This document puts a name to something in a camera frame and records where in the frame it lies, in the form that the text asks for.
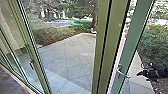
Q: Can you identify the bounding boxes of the green shrub outdoors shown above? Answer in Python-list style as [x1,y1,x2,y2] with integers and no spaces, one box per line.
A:
[137,23,168,68]

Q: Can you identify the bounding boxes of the metal lever door handle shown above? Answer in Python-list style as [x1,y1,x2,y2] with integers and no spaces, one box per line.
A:
[115,63,132,80]

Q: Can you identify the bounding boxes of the large tree outdoors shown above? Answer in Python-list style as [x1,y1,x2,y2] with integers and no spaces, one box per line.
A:
[29,0,98,22]

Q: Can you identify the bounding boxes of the green framed glass door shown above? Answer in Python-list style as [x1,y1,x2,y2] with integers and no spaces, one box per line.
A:
[109,0,168,94]

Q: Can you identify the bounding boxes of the low green hedge outdoors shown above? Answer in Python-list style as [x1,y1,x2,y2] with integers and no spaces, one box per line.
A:
[33,23,94,47]

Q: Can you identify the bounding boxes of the dark lever window handle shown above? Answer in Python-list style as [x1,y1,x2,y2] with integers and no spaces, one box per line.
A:
[28,59,36,72]

